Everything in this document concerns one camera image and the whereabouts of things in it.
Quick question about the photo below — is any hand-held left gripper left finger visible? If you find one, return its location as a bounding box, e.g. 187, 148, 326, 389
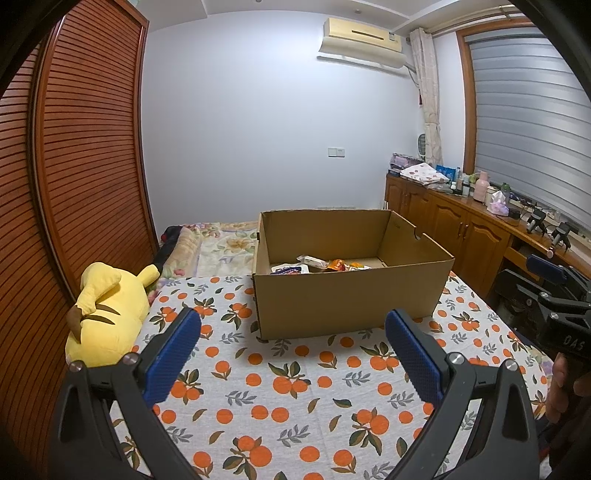
53, 307, 202, 480

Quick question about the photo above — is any wooden sideboard cabinet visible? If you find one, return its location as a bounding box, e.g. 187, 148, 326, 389
385, 173, 591, 301

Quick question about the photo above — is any person's right hand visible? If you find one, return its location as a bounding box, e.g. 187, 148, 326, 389
547, 353, 578, 423

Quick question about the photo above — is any dark cloth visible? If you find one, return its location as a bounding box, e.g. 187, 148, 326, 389
154, 225, 185, 273

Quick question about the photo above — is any pink bottle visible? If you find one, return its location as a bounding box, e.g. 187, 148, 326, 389
473, 171, 491, 204

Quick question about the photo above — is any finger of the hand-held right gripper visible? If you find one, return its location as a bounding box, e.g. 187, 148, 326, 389
496, 269, 591, 325
526, 254, 591, 301

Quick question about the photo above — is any wall air conditioner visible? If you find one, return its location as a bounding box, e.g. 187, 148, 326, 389
316, 17, 408, 70

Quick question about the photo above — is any grey window blind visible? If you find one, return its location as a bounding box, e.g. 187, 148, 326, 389
468, 28, 591, 232

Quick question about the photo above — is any pink tissue pack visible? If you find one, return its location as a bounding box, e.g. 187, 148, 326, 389
488, 190, 511, 217

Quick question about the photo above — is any pale patterned curtain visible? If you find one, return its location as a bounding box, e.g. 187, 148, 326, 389
410, 28, 444, 167

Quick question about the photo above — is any brown cardboard box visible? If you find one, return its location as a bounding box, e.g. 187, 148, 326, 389
252, 209, 455, 342

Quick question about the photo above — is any brown slatted wooden wardrobe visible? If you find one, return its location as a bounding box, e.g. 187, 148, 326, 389
0, 0, 160, 462

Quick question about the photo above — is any yellow plush toy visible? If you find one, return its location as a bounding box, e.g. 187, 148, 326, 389
65, 262, 161, 369

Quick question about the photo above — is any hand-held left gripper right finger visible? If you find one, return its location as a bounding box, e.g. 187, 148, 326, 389
385, 309, 541, 480

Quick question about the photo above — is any purple floral bag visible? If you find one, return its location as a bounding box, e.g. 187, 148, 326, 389
390, 153, 423, 171

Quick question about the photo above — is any floral blanket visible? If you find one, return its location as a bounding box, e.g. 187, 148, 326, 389
159, 220, 259, 280

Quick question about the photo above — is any orange snack packet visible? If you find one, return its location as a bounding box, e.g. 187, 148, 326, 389
325, 258, 370, 272

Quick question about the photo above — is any orange fruit print blanket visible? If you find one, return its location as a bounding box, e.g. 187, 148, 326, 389
108, 272, 555, 480

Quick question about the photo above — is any folded spotted cloth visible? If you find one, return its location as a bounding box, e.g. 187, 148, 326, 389
399, 162, 451, 185

